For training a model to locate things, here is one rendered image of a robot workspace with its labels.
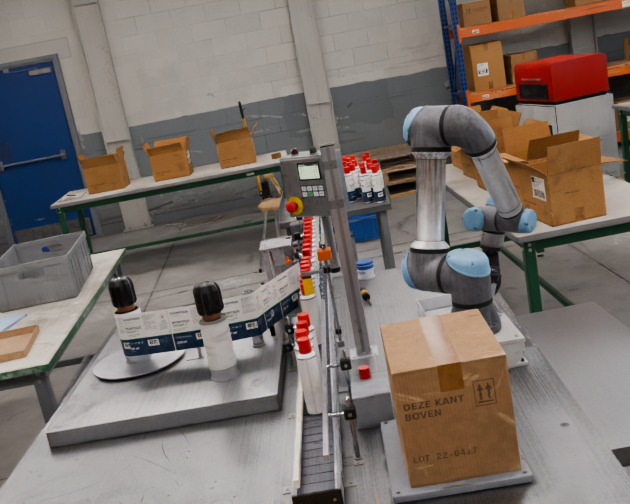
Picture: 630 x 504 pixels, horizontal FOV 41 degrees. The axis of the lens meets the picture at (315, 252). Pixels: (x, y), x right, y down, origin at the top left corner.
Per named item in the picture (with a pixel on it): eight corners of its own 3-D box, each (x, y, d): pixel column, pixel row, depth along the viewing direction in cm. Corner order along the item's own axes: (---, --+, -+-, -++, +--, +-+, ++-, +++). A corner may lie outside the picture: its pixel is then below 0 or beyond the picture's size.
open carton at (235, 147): (217, 171, 774) (208, 132, 765) (217, 164, 821) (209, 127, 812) (266, 161, 777) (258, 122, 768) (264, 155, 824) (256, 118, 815)
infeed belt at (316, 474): (308, 287, 339) (306, 278, 338) (328, 284, 339) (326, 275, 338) (300, 511, 180) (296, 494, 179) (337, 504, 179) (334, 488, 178)
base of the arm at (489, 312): (445, 322, 249) (441, 291, 246) (495, 315, 248) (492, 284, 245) (453, 342, 234) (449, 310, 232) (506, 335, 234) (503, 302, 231)
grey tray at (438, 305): (418, 313, 289) (415, 300, 288) (474, 302, 290) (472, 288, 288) (434, 339, 263) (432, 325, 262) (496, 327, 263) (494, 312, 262)
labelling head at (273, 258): (274, 308, 307) (260, 241, 301) (308, 302, 306) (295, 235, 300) (272, 320, 293) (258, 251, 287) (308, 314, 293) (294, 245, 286)
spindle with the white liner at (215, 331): (212, 372, 257) (191, 281, 250) (241, 367, 257) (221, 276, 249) (209, 384, 248) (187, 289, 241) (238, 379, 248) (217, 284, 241)
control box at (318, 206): (307, 209, 268) (296, 151, 263) (350, 208, 257) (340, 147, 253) (288, 218, 260) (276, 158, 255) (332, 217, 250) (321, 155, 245)
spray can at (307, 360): (307, 408, 219) (293, 336, 214) (327, 405, 219) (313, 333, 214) (307, 417, 214) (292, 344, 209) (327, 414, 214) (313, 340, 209)
